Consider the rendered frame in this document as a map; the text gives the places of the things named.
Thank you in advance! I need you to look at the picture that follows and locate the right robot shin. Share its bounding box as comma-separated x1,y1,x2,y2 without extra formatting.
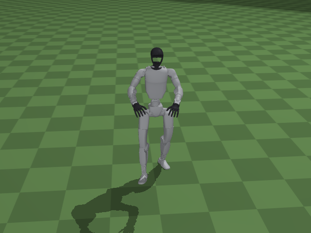
139,148,148,176

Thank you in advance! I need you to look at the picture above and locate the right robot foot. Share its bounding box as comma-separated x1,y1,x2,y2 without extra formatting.
138,173,148,184

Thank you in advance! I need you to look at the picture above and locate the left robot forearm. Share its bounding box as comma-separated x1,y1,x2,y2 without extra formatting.
174,87,183,105

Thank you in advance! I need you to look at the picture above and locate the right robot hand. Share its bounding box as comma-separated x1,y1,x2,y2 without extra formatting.
132,102,147,118

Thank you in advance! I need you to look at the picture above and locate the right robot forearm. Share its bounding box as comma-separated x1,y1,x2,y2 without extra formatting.
127,86,137,105

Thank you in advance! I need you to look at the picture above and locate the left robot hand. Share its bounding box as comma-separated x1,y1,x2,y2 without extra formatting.
166,103,180,117

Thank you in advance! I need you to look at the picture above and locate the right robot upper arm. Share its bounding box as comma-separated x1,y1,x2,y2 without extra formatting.
130,68,146,94

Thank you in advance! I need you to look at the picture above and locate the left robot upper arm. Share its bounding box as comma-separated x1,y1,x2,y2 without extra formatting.
167,68,181,94

